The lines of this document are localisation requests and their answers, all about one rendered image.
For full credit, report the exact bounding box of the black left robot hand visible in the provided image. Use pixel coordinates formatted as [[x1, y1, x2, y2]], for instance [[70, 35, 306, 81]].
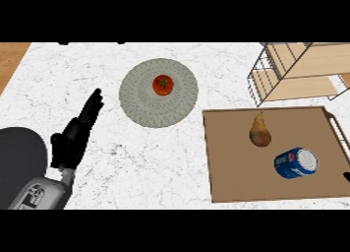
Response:
[[49, 88, 106, 170]]

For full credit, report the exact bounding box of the blue can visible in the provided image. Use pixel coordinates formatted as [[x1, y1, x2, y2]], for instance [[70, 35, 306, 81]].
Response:
[[273, 147, 321, 180]]

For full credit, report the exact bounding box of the brown wooden tray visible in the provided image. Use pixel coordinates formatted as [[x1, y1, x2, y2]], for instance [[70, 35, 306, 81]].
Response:
[[202, 105, 350, 205]]

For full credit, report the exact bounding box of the dark grey round object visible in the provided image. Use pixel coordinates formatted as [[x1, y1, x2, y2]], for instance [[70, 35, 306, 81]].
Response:
[[0, 126, 49, 211]]

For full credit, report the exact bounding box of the round grey woven placemat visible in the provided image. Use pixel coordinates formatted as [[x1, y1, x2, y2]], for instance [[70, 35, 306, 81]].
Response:
[[118, 57, 199, 129]]

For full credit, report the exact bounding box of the brown pear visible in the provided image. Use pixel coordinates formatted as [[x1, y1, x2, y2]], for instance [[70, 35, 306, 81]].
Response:
[[248, 111, 273, 149]]

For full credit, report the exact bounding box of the red tomato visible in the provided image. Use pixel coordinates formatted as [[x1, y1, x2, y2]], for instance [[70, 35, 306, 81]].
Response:
[[151, 74, 176, 96]]

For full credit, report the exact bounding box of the tiered wire shelf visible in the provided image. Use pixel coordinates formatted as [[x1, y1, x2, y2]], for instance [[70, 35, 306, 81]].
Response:
[[247, 42, 350, 108]]

